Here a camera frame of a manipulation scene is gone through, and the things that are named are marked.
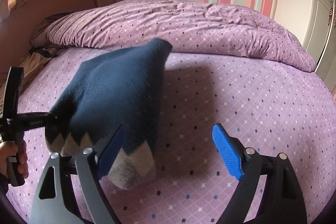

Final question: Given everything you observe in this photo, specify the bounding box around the navy argyle knit sweater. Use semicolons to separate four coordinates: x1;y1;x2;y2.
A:
45;39;172;189

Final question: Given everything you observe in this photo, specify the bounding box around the person's left hand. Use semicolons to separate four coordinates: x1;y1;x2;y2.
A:
0;141;29;178

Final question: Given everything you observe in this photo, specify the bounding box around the tan pillow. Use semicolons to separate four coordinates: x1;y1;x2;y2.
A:
0;47;64;109

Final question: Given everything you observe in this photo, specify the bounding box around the dark cloth under duvet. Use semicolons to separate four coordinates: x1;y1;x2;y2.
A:
29;12;70;58

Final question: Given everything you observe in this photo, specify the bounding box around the pink headboard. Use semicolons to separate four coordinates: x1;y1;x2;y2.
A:
0;0;96;84

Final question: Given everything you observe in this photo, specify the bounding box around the purple dotted bed sheet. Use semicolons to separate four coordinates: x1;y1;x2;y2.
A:
6;47;336;224

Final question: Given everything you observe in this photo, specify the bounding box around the purple dotted duvet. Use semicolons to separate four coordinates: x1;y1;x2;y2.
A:
46;0;316;72

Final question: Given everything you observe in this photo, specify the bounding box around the white wardrobe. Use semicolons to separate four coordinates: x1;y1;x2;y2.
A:
274;0;335;90

